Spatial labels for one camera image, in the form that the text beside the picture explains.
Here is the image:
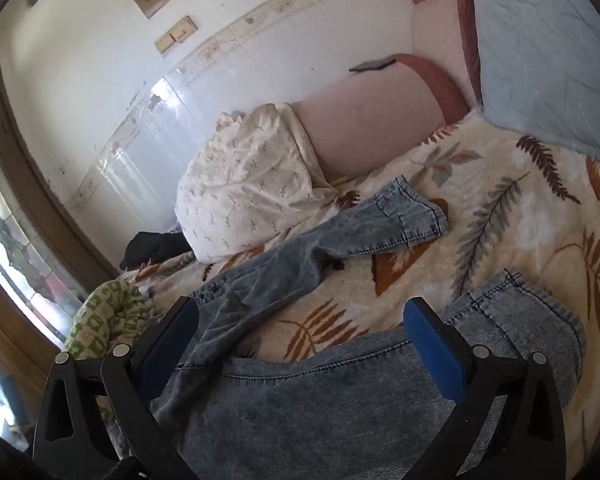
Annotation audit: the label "leaf print blanket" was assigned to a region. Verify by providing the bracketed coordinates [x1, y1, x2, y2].
[115, 107, 600, 480]

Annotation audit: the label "light blue quilted pillow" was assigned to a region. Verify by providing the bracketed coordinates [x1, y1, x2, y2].
[465, 0, 600, 166]

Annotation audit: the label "dark cloth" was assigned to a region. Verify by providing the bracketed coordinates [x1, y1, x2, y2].
[119, 230, 192, 271]

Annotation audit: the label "green patterned cloth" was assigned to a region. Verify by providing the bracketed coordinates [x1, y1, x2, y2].
[62, 279, 156, 361]

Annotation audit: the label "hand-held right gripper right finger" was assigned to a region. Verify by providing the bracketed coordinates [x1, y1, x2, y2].
[402, 296, 568, 480]

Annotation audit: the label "stained glass window pane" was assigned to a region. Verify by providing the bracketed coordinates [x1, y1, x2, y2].
[0, 125, 88, 346]

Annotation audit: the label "blue denim pants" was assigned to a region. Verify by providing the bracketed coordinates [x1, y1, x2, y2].
[150, 175, 588, 480]

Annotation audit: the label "wooden window frame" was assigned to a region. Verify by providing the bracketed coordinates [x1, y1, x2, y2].
[0, 42, 123, 366]

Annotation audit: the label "beige wall switch plate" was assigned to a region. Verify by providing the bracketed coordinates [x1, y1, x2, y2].
[155, 16, 199, 54]

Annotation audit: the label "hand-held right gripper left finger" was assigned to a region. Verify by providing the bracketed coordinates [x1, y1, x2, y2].
[32, 296, 201, 480]

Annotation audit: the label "pink and red pillow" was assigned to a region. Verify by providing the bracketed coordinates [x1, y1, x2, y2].
[290, 0, 486, 188]

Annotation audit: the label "dark flat object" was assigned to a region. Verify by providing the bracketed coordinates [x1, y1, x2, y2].
[349, 57, 397, 74]

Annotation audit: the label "white patterned folded blanket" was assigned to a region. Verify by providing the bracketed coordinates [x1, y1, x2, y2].
[176, 102, 338, 263]

